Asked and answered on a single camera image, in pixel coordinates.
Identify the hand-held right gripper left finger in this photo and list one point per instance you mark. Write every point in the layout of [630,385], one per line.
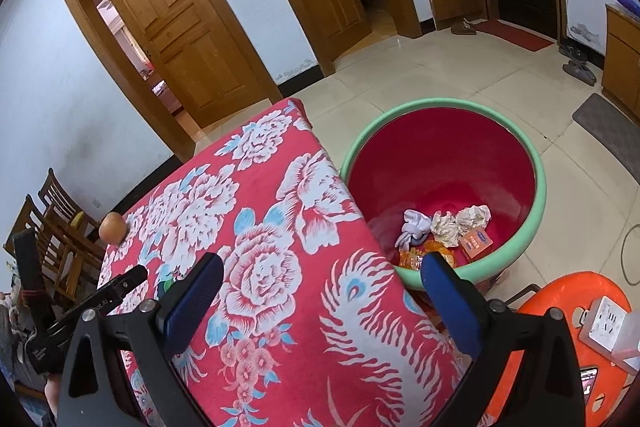
[192,302]

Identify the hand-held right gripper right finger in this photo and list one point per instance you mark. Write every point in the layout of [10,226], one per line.
[450,297]

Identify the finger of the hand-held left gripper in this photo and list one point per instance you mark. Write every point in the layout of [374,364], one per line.
[127,279]

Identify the orange mesh bag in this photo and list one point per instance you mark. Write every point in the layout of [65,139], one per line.
[415,257]

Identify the orange carton box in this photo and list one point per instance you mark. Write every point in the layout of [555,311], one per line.
[476,243]

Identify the white plastic packet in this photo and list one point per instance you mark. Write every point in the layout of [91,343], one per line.
[445,229]

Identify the white paper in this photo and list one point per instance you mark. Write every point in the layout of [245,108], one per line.
[472,217]

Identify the red basin with green rim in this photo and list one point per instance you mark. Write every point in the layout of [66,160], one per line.
[450,157]

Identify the apple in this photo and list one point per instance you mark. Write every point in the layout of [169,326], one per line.
[111,228]

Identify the red floral tablecloth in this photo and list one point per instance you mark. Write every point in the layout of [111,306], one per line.
[260,257]

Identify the orange plastic stool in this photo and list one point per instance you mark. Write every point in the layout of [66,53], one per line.
[550,297]

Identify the wooden chair with yellow cushion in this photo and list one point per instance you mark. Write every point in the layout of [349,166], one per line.
[62,199]

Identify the white power strip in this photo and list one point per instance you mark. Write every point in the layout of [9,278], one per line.
[605,322]

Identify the smartphone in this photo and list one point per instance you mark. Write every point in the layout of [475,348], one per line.
[589,384]

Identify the grey floor mat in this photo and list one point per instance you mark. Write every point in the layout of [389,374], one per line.
[607,132]

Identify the grey shoe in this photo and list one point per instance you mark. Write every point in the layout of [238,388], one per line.
[572,52]
[580,72]

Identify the brown slippers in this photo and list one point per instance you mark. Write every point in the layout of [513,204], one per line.
[463,28]

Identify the red doormat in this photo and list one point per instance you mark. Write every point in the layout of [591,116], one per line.
[515,34]

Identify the wooden cabinet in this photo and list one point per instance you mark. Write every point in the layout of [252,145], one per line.
[622,57]

